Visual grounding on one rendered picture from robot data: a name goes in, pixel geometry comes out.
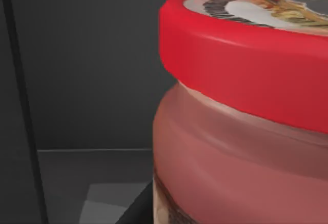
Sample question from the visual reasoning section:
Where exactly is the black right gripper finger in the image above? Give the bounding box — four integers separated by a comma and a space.
118, 180, 154, 224

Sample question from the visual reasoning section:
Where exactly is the red lidded brown jar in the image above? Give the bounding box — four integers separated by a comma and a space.
151, 0, 328, 224

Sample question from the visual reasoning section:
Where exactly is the grey cabinet with dark inside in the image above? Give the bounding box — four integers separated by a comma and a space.
0, 0, 328, 224

